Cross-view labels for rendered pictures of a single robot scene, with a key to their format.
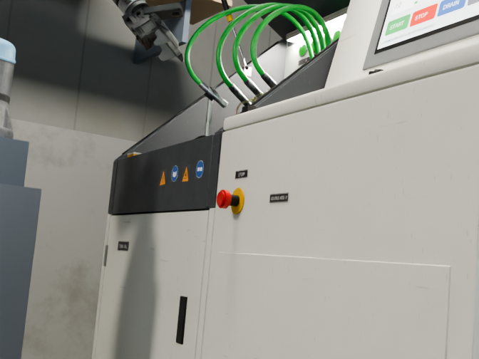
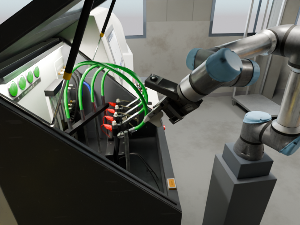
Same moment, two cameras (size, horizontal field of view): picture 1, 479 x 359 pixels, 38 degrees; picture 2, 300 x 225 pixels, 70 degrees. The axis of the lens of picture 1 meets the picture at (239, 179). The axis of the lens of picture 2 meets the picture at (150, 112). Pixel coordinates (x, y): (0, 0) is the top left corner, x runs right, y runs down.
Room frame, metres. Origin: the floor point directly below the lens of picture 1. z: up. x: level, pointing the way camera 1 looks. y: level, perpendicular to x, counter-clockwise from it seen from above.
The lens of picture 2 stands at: (2.56, 0.48, 1.64)
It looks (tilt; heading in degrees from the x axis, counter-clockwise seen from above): 29 degrees down; 205
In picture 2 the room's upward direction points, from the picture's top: straight up
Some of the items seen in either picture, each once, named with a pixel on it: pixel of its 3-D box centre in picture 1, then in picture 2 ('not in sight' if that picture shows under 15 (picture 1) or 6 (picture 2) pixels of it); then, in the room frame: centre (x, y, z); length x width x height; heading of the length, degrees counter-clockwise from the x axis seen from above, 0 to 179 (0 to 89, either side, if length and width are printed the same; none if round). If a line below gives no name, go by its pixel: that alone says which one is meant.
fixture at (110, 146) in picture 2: not in sight; (119, 145); (1.76, -0.07, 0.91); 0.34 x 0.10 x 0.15; 28
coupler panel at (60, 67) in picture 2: not in sight; (67, 88); (1.78, -0.36, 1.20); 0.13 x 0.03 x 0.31; 28
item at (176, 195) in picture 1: (162, 181); (164, 163); (1.75, 0.19, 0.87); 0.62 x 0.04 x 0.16; 28
